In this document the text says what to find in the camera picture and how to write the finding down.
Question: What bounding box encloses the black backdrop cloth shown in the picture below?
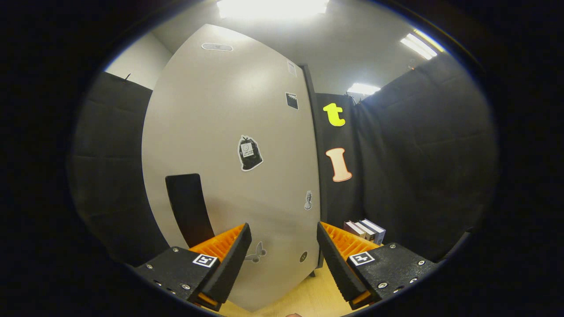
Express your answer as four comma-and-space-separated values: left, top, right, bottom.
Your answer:
68, 53, 501, 265

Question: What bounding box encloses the blue and white book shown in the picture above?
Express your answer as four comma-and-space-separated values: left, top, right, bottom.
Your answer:
360, 219, 386, 245

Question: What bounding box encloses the small ceiling light panel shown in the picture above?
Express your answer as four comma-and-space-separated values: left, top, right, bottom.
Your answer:
347, 83, 382, 96

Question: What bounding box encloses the double strip ceiling light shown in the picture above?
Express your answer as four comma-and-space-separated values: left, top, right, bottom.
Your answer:
400, 30, 445, 60

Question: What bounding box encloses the large ceiling light panel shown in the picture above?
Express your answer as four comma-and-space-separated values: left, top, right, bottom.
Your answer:
216, 0, 330, 20

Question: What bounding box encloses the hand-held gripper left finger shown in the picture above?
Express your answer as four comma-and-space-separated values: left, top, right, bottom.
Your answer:
132, 223, 252, 312

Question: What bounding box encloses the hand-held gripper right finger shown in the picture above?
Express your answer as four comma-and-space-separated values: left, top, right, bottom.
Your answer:
316, 221, 441, 310

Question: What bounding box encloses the black door handle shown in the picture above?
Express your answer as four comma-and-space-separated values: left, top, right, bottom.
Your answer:
165, 173, 215, 248

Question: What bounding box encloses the light grey cabinet door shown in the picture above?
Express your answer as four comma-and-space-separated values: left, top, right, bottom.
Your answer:
141, 23, 321, 312

